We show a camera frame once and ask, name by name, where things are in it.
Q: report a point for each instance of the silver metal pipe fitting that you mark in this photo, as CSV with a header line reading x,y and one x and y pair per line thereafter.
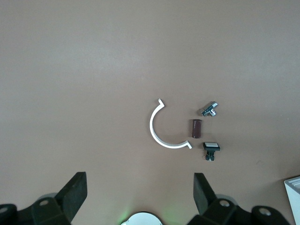
x,y
207,109

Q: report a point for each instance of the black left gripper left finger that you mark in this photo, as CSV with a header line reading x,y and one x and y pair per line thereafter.
x,y
70,194

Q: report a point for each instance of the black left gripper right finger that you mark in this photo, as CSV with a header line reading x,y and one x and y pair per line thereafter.
x,y
204,194

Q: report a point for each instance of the white drawer cabinet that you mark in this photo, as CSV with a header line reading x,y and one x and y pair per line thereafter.
x,y
294,206

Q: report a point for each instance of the brown cylinder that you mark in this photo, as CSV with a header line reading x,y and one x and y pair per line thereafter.
x,y
195,129

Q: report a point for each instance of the white rectangular push switch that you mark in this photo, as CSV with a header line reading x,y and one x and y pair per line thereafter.
x,y
211,145

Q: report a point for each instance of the white semicircular plastic clamp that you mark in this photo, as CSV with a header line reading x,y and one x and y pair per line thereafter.
x,y
151,124

